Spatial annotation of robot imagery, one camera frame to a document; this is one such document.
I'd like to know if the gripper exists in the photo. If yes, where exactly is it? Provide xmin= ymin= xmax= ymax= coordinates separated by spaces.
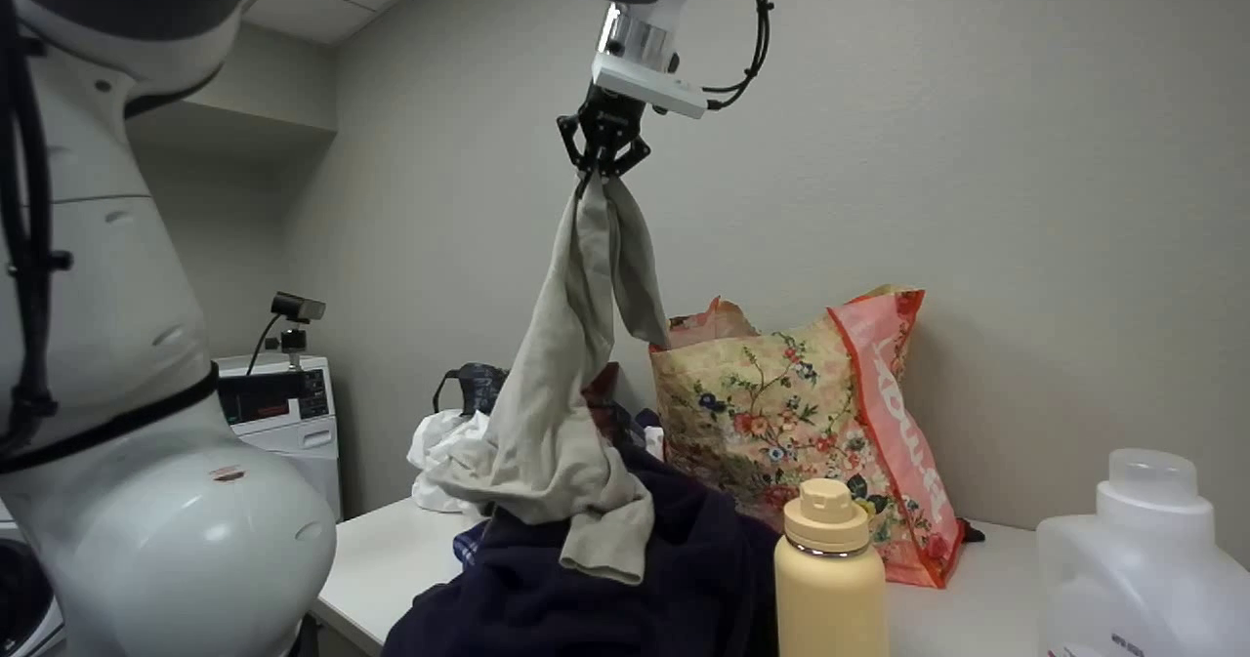
xmin=556 ymin=85 xmax=653 ymax=181

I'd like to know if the grey clothing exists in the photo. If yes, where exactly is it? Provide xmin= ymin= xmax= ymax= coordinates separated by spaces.
xmin=426 ymin=173 xmax=676 ymax=586

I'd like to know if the dark red clothing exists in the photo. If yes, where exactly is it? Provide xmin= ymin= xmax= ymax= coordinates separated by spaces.
xmin=582 ymin=361 xmax=628 ymax=446

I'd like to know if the dark patterned bag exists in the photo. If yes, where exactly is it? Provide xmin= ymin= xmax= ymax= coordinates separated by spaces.
xmin=433 ymin=361 xmax=511 ymax=420

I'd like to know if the pink floral bag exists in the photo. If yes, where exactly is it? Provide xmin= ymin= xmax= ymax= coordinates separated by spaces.
xmin=648 ymin=284 xmax=970 ymax=591

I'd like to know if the white clothing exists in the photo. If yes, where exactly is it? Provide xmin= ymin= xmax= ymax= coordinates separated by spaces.
xmin=406 ymin=407 xmax=491 ymax=517

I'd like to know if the dark navy clothing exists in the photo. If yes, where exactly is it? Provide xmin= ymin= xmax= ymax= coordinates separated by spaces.
xmin=382 ymin=440 xmax=783 ymax=657

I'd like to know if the blue plaid cloth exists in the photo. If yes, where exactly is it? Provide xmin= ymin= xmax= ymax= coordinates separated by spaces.
xmin=452 ymin=518 xmax=491 ymax=568

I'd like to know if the white washing machine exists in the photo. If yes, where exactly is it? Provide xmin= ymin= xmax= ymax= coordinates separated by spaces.
xmin=212 ymin=351 xmax=344 ymax=523

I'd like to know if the yellow water bottle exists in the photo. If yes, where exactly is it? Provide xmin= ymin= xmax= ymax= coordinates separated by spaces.
xmin=773 ymin=477 xmax=891 ymax=657

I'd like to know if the white detergent jug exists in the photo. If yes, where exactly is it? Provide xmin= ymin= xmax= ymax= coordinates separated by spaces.
xmin=1034 ymin=447 xmax=1250 ymax=657

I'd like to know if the white front-load appliance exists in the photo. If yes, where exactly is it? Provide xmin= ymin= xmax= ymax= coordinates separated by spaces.
xmin=0 ymin=499 xmax=66 ymax=657

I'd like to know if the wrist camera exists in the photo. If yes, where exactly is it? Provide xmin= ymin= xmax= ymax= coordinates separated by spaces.
xmin=590 ymin=51 xmax=708 ymax=120

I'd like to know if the camera on mount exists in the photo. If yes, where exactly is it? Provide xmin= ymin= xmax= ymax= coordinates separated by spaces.
xmin=245 ymin=291 xmax=328 ymax=377

